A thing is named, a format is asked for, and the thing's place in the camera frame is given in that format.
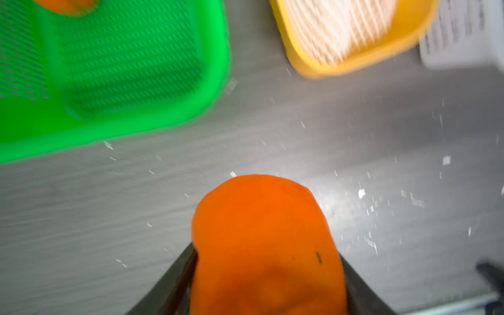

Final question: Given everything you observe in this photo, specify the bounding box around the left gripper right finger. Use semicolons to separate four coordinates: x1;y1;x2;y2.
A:
340;255;397;315

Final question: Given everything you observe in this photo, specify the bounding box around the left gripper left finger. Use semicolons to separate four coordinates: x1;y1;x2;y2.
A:
127;244;198;315

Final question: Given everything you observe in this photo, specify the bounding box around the netted orange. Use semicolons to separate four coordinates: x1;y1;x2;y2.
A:
190;175;348;314
34;0;100;17

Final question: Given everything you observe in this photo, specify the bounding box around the green plastic basket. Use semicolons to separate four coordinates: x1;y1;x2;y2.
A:
1;1;231;164

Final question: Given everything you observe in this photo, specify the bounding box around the white perforated plastic basket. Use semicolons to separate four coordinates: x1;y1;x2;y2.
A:
419;1;503;72

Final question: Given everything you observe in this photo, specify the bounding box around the yellow plastic tray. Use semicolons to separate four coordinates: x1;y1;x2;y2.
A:
270;1;439;80

